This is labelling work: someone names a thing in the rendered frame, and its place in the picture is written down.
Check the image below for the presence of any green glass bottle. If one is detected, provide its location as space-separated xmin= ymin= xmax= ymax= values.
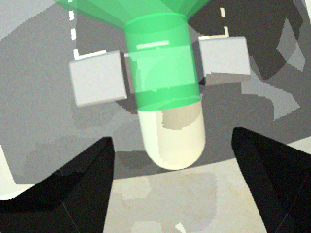
xmin=55 ymin=0 xmax=211 ymax=170

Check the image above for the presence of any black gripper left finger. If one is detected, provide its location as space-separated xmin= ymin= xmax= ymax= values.
xmin=0 ymin=136 xmax=116 ymax=233

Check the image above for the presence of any grey flat mat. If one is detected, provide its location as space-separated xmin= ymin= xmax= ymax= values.
xmin=0 ymin=0 xmax=311 ymax=185

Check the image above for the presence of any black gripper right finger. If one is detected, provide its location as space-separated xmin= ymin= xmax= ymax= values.
xmin=230 ymin=127 xmax=311 ymax=233

